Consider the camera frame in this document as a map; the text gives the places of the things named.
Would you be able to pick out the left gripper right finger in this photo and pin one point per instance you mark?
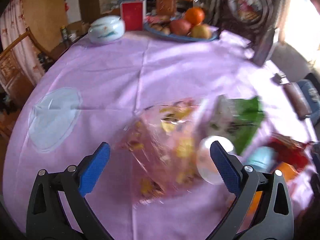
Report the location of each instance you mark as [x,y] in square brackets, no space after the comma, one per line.
[273,218]

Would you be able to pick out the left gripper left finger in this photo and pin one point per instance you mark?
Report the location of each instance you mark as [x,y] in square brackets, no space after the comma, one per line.
[46,217]

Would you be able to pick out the red snack package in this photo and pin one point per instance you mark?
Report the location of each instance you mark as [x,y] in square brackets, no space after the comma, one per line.
[290,151]

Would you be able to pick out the green snack bag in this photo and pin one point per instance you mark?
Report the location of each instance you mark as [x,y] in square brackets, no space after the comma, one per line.
[247,115]

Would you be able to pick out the clear pink plastic wrapper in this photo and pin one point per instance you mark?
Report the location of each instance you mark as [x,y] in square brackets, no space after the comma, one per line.
[163,141]

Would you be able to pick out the blue cushioned chair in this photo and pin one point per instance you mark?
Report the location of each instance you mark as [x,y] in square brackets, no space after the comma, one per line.
[310,89]

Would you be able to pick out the purple tablecloth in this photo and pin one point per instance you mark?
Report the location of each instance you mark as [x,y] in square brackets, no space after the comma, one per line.
[92,92]

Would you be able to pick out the wooden armchair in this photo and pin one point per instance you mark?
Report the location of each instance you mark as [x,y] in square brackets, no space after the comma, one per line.
[14,80]

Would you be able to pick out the pink floral curtain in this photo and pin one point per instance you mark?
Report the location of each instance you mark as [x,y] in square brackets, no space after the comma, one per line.
[12,26]

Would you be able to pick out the white ceramic lidded jar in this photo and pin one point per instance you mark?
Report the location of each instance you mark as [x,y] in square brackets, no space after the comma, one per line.
[106,29]

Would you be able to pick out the red apple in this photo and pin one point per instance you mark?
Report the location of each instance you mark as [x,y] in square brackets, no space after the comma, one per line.
[180,27]

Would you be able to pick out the orange fruit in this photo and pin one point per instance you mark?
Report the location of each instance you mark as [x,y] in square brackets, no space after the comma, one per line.
[194,15]

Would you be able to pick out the red box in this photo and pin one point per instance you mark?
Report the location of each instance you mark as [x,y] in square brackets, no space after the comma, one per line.
[133,13]

